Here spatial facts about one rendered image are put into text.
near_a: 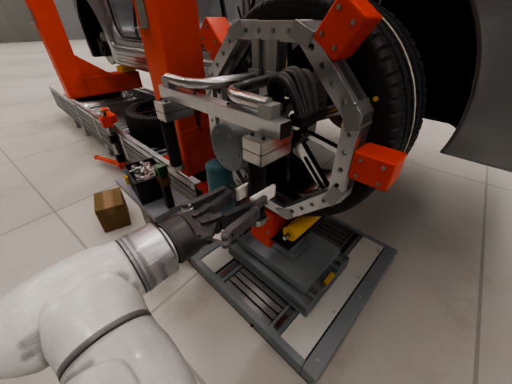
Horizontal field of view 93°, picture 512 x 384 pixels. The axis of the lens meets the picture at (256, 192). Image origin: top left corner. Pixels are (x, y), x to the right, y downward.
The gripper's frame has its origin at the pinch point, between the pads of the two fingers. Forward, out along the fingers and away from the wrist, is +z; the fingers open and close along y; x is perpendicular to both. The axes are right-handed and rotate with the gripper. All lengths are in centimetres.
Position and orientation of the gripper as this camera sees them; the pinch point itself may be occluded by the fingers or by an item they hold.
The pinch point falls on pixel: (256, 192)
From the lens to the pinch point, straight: 50.2
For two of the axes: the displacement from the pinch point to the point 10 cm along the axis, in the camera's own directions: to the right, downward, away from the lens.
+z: 7.0, -4.2, 5.8
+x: 0.0, -8.1, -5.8
